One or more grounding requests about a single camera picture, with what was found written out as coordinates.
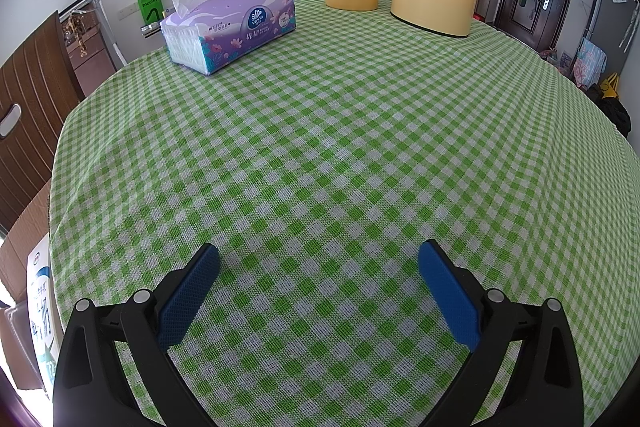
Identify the purple tissue pack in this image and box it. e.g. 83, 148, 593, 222
160, 0, 297, 76

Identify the pastel printed bag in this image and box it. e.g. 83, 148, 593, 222
572, 38, 607, 88

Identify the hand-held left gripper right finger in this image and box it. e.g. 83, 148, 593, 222
417, 239, 586, 427

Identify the white folded umbrella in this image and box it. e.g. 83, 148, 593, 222
619, 0, 640, 54

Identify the metal drying rack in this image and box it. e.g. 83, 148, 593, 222
57, 0, 126, 68

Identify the brown cardboard box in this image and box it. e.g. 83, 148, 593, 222
0, 179, 53, 390

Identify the white milk carton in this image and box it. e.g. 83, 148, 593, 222
27, 234, 64, 403

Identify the brown chair with pink seat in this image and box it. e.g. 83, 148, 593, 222
0, 12, 87, 233

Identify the black bag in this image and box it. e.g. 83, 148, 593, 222
587, 84, 632, 138

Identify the bunch of dried plants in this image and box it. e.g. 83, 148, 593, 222
62, 13, 89, 58

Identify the green paper bag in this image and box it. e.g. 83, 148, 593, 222
138, 0, 164, 28

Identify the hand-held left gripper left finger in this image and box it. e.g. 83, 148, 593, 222
52, 243, 222, 427

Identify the grey fridge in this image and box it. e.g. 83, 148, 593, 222
582, 0, 640, 78

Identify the green checked tablecloth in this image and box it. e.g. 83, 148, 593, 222
47, 0, 640, 427

